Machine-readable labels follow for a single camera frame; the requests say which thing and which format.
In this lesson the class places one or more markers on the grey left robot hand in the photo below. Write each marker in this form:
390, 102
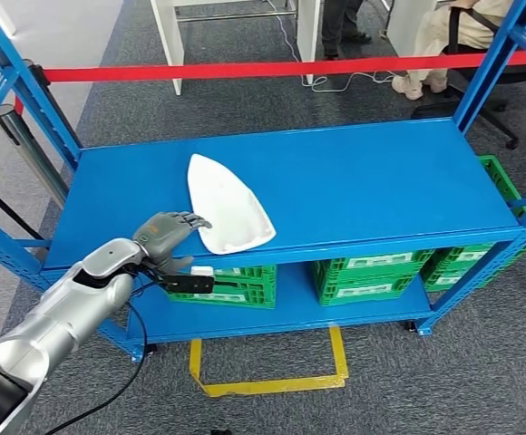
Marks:
159, 231

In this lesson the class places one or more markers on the white curved plastic part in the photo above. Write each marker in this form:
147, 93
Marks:
227, 210

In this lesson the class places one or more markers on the blue metal shelf rack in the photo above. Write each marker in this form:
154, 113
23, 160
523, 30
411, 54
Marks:
335, 180

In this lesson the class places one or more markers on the green plastic crate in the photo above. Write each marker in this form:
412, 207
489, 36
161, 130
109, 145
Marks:
331, 294
435, 282
263, 273
331, 267
499, 180
258, 297

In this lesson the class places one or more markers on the white desk with metal bar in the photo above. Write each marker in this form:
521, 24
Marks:
172, 42

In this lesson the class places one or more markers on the red barrier belt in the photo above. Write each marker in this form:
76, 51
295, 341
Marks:
245, 69

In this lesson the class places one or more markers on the thin black slanted rod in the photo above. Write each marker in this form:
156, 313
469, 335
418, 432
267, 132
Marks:
7, 209

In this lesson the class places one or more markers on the yellow floor tape rectangle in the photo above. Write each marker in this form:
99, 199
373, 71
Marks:
267, 387

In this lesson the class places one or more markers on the person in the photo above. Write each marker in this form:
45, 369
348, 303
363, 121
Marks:
335, 24
431, 42

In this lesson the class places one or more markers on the white desk panel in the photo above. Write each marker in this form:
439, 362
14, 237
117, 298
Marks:
403, 24

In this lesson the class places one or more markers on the black office chair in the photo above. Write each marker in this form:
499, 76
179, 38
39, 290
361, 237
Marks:
517, 73

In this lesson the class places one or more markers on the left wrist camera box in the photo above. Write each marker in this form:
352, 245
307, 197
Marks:
202, 271

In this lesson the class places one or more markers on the chrome stanchion post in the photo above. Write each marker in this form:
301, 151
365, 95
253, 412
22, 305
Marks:
32, 153

